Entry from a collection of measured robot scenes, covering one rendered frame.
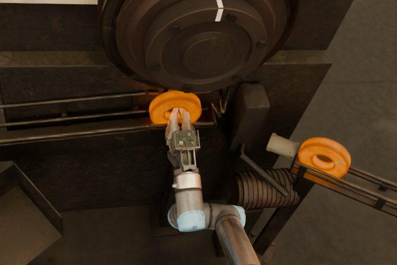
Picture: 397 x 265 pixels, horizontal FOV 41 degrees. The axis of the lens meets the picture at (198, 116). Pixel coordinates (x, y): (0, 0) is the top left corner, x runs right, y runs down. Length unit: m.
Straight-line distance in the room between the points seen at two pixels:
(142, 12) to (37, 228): 0.67
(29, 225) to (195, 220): 0.44
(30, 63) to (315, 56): 0.83
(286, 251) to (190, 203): 0.90
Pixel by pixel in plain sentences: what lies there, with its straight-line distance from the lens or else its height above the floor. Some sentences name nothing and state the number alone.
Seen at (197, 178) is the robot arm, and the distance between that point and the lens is 1.46.
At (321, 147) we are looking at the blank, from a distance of 1.59.
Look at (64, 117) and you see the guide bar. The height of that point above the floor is 0.68.
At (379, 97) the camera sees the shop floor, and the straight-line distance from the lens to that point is 2.96.
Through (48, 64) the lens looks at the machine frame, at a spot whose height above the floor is 0.87.
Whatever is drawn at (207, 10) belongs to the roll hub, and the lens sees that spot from 1.10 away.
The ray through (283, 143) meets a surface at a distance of 1.64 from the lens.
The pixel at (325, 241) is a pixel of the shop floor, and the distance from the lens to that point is 2.35.
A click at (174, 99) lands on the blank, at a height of 0.81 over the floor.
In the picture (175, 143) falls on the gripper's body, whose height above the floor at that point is 0.78.
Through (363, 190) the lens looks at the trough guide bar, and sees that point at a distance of 1.66.
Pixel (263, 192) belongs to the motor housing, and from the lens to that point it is 1.73.
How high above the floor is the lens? 1.97
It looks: 52 degrees down
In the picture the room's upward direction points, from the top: 17 degrees clockwise
